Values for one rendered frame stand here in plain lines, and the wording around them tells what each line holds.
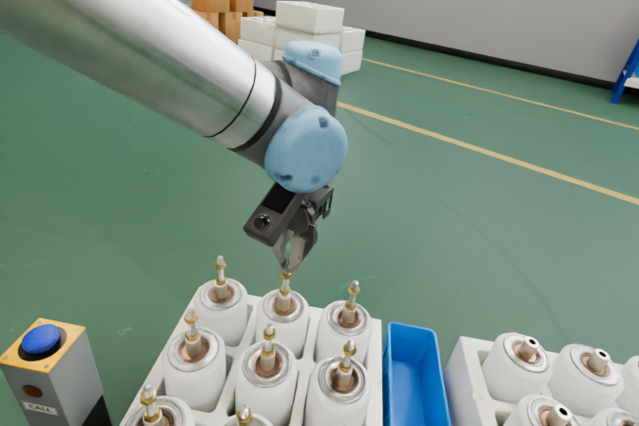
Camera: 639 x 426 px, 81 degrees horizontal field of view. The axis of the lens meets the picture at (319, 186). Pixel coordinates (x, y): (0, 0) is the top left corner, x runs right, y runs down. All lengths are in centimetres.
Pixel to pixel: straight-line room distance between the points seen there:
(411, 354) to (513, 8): 489
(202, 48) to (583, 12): 523
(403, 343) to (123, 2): 86
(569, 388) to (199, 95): 76
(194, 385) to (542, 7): 524
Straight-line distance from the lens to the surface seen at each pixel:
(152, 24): 26
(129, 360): 99
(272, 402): 64
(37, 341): 64
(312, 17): 304
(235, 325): 74
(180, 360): 65
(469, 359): 83
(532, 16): 545
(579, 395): 85
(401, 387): 96
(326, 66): 47
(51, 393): 66
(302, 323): 70
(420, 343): 96
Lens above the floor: 78
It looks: 30 degrees down
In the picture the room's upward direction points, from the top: 8 degrees clockwise
